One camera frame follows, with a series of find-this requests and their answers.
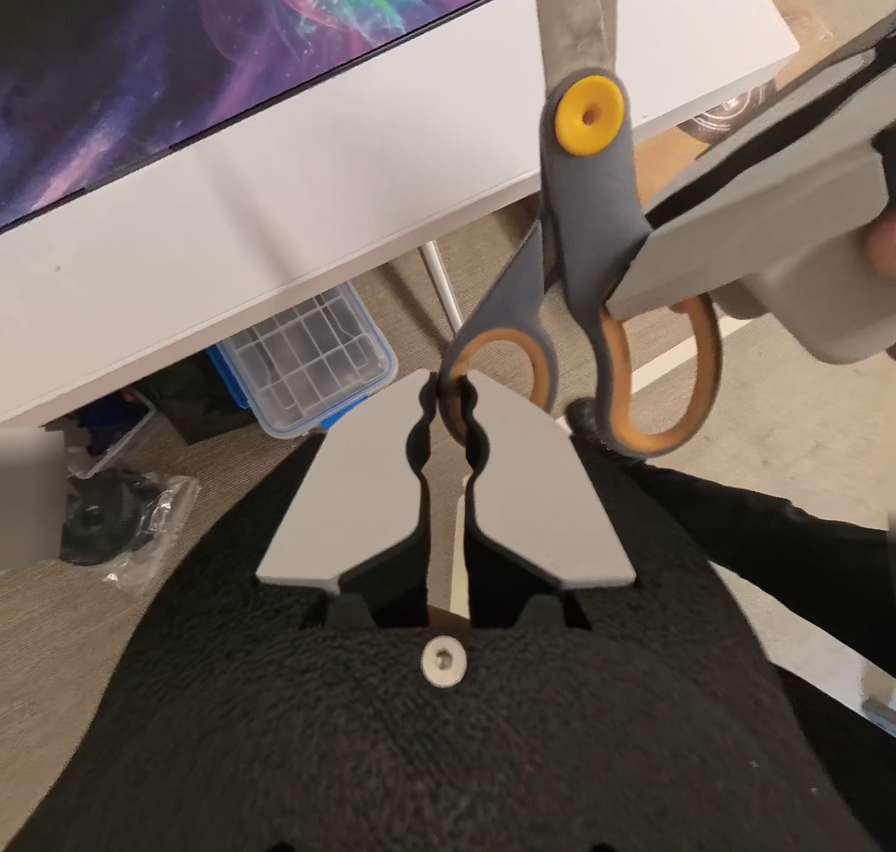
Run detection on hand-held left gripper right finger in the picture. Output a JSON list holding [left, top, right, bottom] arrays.
[[461, 369, 638, 595]]

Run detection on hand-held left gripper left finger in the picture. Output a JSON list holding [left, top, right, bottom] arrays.
[[256, 369, 439, 598]]

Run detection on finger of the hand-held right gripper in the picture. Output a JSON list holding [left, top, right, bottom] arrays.
[[605, 140, 896, 366], [689, 22, 896, 167]]

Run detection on grey orange scissors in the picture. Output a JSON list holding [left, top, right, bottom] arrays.
[[441, 0, 723, 461]]

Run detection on white desk leg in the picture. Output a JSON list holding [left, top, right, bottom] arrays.
[[419, 242, 464, 343]]

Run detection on white desk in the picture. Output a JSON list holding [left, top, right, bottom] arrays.
[[0, 0, 802, 429]]

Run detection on galaxy print desk mat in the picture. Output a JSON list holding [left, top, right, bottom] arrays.
[[0, 0, 536, 231]]

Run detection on person's right hand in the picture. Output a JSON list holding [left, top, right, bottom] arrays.
[[864, 211, 896, 273]]

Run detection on shiny round metal object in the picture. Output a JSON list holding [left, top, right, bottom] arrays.
[[680, 78, 779, 145]]

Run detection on clear storage box blue lid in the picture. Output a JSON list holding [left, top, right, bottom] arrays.
[[210, 281, 399, 441]]

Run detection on plastic bag with black part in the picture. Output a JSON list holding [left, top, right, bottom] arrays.
[[59, 469, 202, 595]]

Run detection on clear plastic bin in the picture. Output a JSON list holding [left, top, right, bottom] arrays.
[[69, 389, 158, 479]]

